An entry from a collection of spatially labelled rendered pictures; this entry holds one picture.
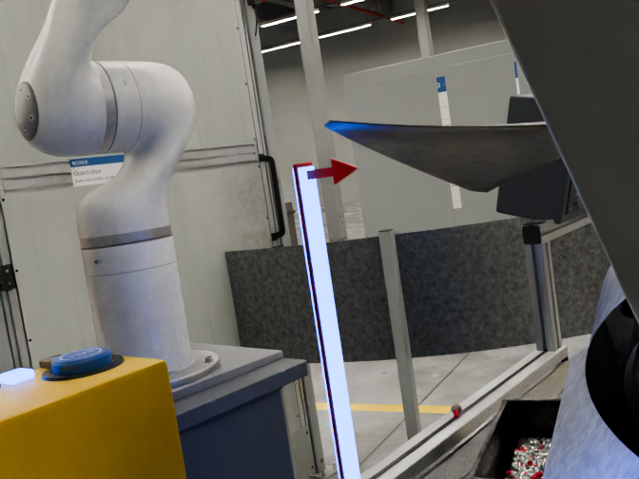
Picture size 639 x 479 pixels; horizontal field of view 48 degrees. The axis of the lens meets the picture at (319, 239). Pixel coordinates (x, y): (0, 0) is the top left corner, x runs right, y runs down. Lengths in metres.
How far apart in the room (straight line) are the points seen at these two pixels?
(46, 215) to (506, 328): 1.41
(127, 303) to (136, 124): 0.23
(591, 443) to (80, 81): 0.69
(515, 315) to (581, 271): 0.25
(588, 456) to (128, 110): 0.68
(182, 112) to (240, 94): 1.72
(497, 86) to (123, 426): 6.26
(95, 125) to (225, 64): 1.77
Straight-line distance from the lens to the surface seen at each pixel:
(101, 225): 0.95
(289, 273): 2.42
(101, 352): 0.52
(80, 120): 0.93
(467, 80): 6.71
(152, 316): 0.95
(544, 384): 1.12
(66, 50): 0.94
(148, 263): 0.95
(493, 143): 0.58
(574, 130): 0.23
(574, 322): 2.42
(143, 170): 0.98
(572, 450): 0.55
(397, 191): 6.95
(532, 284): 1.15
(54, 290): 2.17
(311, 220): 0.67
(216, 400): 0.90
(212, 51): 2.66
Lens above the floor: 1.18
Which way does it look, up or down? 5 degrees down
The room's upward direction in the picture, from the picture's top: 9 degrees counter-clockwise
